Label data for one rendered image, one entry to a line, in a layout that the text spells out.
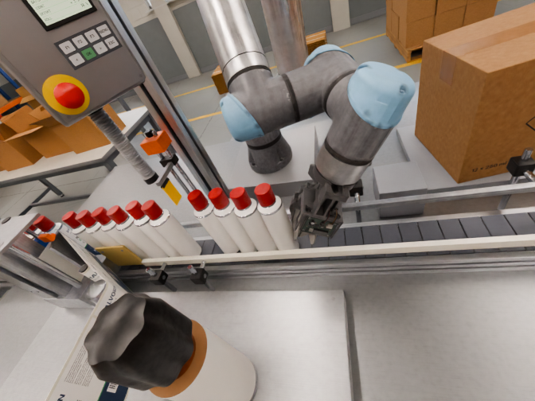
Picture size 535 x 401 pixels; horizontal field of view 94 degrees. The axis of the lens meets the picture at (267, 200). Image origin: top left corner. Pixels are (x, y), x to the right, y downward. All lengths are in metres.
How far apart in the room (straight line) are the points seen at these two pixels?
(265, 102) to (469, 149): 0.48
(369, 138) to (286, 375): 0.41
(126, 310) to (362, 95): 0.34
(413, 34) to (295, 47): 3.05
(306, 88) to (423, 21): 3.33
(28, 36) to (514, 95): 0.81
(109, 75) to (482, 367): 0.78
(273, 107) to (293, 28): 0.33
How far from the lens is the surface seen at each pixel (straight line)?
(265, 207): 0.48
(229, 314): 0.60
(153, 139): 0.57
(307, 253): 0.56
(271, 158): 0.79
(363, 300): 0.59
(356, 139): 0.35
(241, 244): 0.60
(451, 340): 0.59
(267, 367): 0.54
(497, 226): 0.66
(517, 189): 0.63
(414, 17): 3.66
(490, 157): 0.76
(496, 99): 0.66
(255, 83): 0.40
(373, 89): 0.32
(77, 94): 0.52
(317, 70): 0.41
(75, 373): 0.54
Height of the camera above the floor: 1.38
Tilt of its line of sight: 42 degrees down
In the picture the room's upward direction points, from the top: 25 degrees counter-clockwise
